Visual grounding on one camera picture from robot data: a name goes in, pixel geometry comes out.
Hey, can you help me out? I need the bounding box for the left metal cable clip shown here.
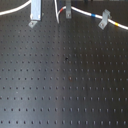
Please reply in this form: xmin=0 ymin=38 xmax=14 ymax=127
xmin=29 ymin=0 xmax=42 ymax=28

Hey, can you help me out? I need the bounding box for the middle metal cable clip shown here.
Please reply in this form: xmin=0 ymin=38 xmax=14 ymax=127
xmin=66 ymin=0 xmax=71 ymax=19

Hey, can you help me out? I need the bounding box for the metal cable clip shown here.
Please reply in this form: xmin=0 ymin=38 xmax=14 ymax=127
xmin=29 ymin=0 xmax=42 ymax=28
xmin=98 ymin=9 xmax=111 ymax=30
xmin=66 ymin=0 xmax=71 ymax=19

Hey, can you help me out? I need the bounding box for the thin white cable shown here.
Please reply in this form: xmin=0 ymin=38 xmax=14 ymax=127
xmin=53 ymin=0 xmax=61 ymax=25

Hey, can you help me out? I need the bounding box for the right metal cable clip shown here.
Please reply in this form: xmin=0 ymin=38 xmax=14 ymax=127
xmin=98 ymin=9 xmax=111 ymax=30

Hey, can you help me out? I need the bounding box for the white cable with coloured bands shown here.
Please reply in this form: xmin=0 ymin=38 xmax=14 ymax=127
xmin=0 ymin=0 xmax=128 ymax=31

